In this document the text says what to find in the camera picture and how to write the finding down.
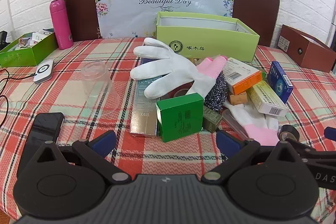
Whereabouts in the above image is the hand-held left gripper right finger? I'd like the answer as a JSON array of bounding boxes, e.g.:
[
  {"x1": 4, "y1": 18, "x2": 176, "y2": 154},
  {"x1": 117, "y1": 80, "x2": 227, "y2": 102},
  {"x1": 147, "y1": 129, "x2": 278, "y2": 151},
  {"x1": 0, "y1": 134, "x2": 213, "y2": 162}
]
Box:
[{"x1": 202, "y1": 130, "x2": 312, "y2": 185}]

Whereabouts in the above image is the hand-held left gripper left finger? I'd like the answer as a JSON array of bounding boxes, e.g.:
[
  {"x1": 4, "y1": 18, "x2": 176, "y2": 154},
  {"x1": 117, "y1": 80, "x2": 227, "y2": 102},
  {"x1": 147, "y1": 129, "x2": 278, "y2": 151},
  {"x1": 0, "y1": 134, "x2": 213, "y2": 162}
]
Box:
[{"x1": 25, "y1": 131, "x2": 131, "y2": 186}]

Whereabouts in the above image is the black tape roll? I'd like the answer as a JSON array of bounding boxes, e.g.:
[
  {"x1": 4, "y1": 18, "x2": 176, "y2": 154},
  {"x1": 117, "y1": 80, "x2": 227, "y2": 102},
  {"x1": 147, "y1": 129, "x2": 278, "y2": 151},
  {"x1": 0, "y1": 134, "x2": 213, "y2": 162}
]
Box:
[{"x1": 279, "y1": 125, "x2": 300, "y2": 143}]

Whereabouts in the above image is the small gold box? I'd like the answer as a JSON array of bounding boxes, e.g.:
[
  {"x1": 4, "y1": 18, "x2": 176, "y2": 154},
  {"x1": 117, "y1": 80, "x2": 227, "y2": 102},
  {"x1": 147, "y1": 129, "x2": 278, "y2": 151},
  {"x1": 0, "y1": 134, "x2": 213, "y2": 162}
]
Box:
[{"x1": 228, "y1": 91, "x2": 248, "y2": 105}]

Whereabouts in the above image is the steel wool scourer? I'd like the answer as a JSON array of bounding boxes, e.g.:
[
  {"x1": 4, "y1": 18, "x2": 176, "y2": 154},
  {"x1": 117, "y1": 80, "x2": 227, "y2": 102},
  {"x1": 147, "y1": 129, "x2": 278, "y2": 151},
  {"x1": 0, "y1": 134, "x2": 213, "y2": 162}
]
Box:
[{"x1": 204, "y1": 70, "x2": 228, "y2": 110}]

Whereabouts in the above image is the clear plastic cup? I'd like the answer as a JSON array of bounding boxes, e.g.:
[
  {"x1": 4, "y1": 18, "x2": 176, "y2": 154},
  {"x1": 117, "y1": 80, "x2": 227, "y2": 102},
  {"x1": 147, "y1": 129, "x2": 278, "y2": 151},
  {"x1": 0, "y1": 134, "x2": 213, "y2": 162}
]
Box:
[{"x1": 80, "y1": 61, "x2": 122, "y2": 117}]

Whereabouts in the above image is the yellow and white medicine box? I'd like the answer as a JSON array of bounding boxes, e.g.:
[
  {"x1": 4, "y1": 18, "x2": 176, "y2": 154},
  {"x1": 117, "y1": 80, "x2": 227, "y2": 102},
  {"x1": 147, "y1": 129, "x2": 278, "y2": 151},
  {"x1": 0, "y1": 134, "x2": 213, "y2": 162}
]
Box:
[{"x1": 247, "y1": 80, "x2": 288, "y2": 117}]

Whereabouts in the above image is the red tape roll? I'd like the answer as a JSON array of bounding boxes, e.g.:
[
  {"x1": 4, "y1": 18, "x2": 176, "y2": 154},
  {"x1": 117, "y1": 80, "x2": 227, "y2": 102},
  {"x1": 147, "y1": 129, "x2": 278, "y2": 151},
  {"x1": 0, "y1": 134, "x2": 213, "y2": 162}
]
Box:
[{"x1": 168, "y1": 87, "x2": 190, "y2": 98}]

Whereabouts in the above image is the blue medicine box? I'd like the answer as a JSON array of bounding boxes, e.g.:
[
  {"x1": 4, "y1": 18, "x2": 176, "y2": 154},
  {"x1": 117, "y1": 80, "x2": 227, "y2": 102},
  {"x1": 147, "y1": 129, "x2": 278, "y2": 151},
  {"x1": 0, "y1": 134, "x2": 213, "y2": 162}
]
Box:
[{"x1": 267, "y1": 61, "x2": 294, "y2": 104}]

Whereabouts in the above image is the white glove with pink cuff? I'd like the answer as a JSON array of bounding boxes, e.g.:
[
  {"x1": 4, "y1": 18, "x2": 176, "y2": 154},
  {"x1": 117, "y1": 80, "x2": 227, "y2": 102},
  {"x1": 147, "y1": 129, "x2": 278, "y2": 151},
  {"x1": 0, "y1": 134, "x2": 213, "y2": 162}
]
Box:
[
  {"x1": 130, "y1": 37, "x2": 228, "y2": 99},
  {"x1": 223, "y1": 102, "x2": 280, "y2": 146}
]

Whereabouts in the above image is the light green cardboard box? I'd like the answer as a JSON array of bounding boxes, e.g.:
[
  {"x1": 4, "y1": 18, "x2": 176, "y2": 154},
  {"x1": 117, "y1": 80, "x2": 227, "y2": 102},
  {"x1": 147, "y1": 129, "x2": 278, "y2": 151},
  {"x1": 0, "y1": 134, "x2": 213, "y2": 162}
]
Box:
[{"x1": 156, "y1": 11, "x2": 260, "y2": 62}]

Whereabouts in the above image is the small olive box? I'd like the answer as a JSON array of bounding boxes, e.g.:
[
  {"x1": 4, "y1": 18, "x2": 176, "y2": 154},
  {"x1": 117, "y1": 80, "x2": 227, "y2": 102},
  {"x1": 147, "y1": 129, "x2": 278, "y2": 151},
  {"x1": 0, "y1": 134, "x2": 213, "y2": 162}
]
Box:
[{"x1": 202, "y1": 105, "x2": 223, "y2": 133}]

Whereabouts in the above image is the gold flat box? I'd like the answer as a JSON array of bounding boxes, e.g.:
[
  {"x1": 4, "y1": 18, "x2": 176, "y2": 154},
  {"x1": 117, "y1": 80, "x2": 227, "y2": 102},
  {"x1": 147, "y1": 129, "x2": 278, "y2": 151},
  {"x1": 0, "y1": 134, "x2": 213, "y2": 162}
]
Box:
[{"x1": 129, "y1": 56, "x2": 168, "y2": 136}]

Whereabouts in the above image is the red plaid tablecloth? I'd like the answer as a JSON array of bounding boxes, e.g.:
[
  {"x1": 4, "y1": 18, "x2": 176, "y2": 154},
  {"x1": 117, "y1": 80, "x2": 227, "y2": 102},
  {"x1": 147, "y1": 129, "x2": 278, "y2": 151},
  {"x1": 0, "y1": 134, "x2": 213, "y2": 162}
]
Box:
[{"x1": 0, "y1": 38, "x2": 336, "y2": 219}]

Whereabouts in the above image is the black smartphone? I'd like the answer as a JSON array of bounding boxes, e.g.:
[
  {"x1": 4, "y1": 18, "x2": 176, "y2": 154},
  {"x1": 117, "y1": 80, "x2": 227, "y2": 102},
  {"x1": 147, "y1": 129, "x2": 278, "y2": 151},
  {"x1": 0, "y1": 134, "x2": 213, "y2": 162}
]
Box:
[{"x1": 17, "y1": 112, "x2": 65, "y2": 177}]

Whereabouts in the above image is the orange and white medicine box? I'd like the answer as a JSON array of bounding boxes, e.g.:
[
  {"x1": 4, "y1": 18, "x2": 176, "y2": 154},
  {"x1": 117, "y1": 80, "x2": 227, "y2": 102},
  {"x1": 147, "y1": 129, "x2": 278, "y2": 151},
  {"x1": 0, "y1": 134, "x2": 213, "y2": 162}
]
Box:
[{"x1": 224, "y1": 57, "x2": 263, "y2": 95}]

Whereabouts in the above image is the brown cardboard box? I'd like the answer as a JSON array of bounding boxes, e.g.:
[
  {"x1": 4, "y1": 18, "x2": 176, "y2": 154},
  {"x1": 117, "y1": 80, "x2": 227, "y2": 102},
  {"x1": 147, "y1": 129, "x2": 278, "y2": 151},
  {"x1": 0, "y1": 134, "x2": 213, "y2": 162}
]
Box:
[{"x1": 278, "y1": 25, "x2": 336, "y2": 73}]

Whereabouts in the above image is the white pocket device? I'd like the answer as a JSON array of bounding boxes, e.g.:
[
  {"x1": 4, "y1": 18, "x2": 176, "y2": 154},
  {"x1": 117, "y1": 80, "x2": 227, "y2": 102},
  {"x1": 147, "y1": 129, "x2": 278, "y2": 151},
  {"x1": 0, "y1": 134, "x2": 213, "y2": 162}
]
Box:
[{"x1": 33, "y1": 59, "x2": 55, "y2": 85}]

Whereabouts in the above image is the dark green cardboard tray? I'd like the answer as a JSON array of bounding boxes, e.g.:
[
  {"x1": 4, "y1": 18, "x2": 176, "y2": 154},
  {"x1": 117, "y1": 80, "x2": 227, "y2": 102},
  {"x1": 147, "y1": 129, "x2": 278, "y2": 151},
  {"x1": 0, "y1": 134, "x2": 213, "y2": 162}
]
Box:
[{"x1": 0, "y1": 29, "x2": 59, "y2": 68}]

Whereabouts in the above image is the small white box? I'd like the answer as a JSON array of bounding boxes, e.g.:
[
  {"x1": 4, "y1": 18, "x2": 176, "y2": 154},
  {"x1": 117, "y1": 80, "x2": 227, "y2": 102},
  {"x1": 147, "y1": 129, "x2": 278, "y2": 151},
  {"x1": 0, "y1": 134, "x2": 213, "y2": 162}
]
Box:
[{"x1": 32, "y1": 29, "x2": 54, "y2": 42}]

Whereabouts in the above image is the pink thermos bottle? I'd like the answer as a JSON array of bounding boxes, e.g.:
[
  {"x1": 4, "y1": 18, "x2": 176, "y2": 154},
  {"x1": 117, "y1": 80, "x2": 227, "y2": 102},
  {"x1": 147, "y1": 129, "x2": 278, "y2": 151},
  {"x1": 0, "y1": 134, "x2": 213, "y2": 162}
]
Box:
[{"x1": 50, "y1": 0, "x2": 73, "y2": 50}]

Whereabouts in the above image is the small colourful box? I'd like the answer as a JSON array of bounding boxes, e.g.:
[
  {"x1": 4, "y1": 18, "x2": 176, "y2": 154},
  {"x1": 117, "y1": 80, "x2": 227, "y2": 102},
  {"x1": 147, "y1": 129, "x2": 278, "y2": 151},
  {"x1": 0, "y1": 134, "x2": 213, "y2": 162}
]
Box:
[{"x1": 16, "y1": 36, "x2": 33, "y2": 50}]

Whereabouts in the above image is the floral plastic bag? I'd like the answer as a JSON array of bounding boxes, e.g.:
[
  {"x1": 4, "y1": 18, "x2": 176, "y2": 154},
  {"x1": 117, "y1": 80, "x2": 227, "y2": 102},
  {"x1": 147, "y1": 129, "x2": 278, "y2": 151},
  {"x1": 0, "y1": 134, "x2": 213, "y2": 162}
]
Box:
[{"x1": 94, "y1": 0, "x2": 236, "y2": 39}]

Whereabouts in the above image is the black device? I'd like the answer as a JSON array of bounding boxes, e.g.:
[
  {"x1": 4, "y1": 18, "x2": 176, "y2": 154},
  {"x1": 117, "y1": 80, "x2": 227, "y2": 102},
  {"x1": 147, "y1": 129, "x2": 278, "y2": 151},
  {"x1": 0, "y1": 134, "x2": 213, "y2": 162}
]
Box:
[{"x1": 0, "y1": 30, "x2": 9, "y2": 51}]

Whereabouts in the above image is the black cable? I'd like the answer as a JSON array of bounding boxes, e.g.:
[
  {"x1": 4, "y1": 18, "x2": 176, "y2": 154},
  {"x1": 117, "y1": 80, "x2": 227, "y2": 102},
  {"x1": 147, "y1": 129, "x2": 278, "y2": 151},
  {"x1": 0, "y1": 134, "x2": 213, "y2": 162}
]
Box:
[{"x1": 0, "y1": 68, "x2": 36, "y2": 132}]

